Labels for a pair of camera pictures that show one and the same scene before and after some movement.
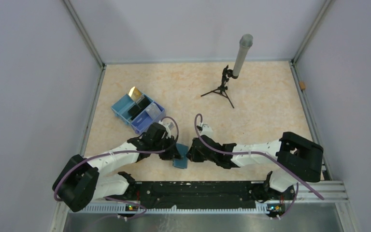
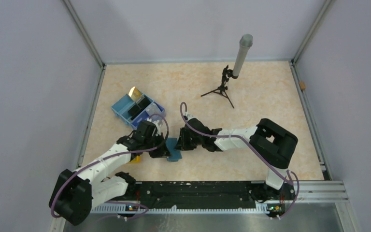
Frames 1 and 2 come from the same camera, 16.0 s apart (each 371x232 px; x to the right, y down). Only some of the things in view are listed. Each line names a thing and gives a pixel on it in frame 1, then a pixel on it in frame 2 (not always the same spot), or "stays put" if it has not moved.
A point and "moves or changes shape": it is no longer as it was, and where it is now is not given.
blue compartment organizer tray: [139, 112] stays put
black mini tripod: [226, 74] stays put
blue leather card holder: [181, 163] moves or changes shape
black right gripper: [192, 154] -> [181, 144]
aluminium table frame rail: [331, 190] stays put
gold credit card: [135, 94] stays put
